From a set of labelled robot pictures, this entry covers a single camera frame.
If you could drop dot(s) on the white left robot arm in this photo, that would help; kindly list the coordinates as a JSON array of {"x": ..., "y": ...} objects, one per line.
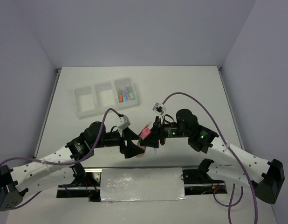
[{"x": 61, "y": 167}]

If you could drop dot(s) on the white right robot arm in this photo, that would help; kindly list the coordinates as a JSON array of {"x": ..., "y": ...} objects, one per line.
[{"x": 223, "y": 161}]

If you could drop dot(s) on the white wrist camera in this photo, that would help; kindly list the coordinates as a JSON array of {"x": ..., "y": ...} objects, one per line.
[
  {"x": 160, "y": 109},
  {"x": 122, "y": 122}
]

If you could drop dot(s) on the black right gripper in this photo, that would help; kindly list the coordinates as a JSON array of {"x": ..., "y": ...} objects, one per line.
[{"x": 152, "y": 140}]

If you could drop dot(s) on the pink-lidded small bottle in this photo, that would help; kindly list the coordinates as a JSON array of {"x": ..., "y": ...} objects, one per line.
[{"x": 144, "y": 133}]

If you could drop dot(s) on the blue highlighter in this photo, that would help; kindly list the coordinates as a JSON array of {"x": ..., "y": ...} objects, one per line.
[{"x": 124, "y": 95}]

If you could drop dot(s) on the silver foil cover panel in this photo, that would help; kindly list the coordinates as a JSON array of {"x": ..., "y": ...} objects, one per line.
[{"x": 141, "y": 184}]

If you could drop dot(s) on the green highlighter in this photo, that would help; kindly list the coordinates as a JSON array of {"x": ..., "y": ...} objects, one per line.
[{"x": 131, "y": 95}]

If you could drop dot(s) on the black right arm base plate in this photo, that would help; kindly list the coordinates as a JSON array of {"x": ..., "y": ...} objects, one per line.
[{"x": 194, "y": 177}]

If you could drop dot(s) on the pink highlighter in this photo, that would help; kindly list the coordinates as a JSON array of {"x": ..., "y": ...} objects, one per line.
[{"x": 127, "y": 94}]

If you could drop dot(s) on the white three-compartment tray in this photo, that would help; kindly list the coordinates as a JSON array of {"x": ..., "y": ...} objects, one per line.
[{"x": 94, "y": 99}]

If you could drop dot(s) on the orange highlighter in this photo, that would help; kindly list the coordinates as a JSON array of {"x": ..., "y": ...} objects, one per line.
[{"x": 120, "y": 96}]

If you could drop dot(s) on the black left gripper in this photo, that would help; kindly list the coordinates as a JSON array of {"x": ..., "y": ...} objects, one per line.
[{"x": 131, "y": 149}]

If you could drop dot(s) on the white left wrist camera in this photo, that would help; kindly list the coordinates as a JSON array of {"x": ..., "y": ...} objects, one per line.
[{"x": 122, "y": 122}]

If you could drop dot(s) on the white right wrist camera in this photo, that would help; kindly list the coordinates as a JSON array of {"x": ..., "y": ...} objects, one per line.
[{"x": 160, "y": 109}]

